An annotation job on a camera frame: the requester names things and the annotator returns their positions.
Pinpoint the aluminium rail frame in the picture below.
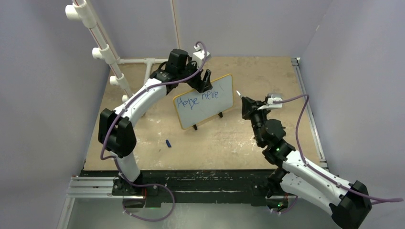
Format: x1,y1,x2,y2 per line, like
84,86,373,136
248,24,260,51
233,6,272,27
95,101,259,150
68,57,336,229

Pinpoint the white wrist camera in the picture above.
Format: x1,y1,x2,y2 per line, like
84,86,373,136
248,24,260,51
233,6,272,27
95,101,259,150
192,44,212,69
258,94,283,111

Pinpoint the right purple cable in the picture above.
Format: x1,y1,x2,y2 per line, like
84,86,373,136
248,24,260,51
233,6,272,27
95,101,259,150
269,94,405,216

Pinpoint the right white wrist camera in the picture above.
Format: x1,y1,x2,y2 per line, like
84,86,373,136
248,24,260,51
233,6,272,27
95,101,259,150
258,94,283,111

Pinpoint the white PVC pipe frame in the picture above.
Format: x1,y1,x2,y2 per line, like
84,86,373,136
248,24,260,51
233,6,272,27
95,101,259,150
65,0,167,102

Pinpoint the blue marker cap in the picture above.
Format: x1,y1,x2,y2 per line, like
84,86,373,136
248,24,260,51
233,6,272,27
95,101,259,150
165,139,172,148

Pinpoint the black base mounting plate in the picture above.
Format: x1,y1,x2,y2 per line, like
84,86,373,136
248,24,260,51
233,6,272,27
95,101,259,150
79,169,285,208

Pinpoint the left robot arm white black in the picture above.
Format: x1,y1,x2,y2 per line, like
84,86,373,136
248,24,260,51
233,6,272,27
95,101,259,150
98,45,213,195

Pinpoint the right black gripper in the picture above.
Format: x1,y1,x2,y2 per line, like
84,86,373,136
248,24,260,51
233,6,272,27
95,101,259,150
242,96,272,146

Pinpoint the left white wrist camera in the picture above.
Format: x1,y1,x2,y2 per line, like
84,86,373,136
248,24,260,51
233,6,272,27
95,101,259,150
192,44,212,69

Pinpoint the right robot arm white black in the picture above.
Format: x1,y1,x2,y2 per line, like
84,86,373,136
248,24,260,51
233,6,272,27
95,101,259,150
241,96,372,229

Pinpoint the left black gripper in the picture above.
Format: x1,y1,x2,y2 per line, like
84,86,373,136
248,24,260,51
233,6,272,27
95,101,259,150
178,58,212,93

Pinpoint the yellow framed whiteboard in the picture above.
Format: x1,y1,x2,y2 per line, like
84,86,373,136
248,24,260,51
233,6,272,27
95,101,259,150
173,74,234,130

